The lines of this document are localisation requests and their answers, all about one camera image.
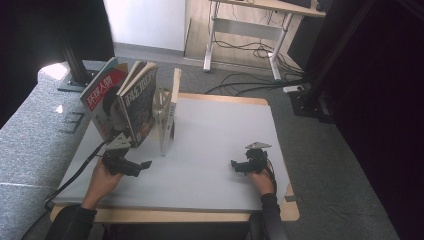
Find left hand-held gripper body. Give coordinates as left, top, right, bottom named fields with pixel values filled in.
left=100, top=132, right=135, bottom=178

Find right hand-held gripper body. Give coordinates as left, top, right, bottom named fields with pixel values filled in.
left=243, top=141, right=273, bottom=175

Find white magazine with green title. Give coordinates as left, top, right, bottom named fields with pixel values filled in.
left=159, top=67, right=183, bottom=157

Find dark blue illustrated magazine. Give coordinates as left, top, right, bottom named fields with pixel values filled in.
left=118, top=62, right=159, bottom=149

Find wooden expandable book rack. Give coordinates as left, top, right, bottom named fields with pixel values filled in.
left=152, top=87, right=177, bottom=141

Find portrait magazine with red label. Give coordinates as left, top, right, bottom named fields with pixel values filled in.
left=79, top=56, right=133, bottom=157

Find person's right hand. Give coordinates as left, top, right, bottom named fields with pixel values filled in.
left=248, top=168, right=276, bottom=197

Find person's left hand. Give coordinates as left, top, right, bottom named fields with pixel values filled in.
left=81, top=159, right=126, bottom=211

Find grey table mat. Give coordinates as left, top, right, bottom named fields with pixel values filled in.
left=53, top=91, right=291, bottom=213

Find wooden table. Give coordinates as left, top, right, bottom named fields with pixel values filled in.
left=49, top=88, right=300, bottom=224

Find person's right leg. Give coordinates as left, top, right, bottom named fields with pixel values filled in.
left=249, top=211, right=266, bottom=240

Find white power strip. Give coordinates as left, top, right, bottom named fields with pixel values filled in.
left=282, top=85, right=306, bottom=94

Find black metal stand with baseplate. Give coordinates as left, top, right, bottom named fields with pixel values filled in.
left=57, top=36, right=108, bottom=94

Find black computer tower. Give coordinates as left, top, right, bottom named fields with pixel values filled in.
left=287, top=14, right=326, bottom=71

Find white-legged wooden desk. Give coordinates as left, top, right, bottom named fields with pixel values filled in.
left=203, top=0, right=327, bottom=82

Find black curtain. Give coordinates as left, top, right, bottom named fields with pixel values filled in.
left=0, top=0, right=117, bottom=129
left=333, top=0, right=424, bottom=240

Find black keyboard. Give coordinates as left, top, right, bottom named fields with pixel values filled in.
left=279, top=0, right=313, bottom=9

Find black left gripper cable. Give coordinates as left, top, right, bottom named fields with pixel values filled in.
left=19, top=139, right=111, bottom=240

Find black metal frame stand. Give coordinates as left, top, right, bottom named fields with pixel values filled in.
left=289, top=0, right=379, bottom=125

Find black floor cables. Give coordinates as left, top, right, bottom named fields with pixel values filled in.
left=203, top=71, right=311, bottom=97

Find tangle of black cables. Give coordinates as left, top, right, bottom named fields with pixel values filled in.
left=213, top=39, right=301, bottom=74

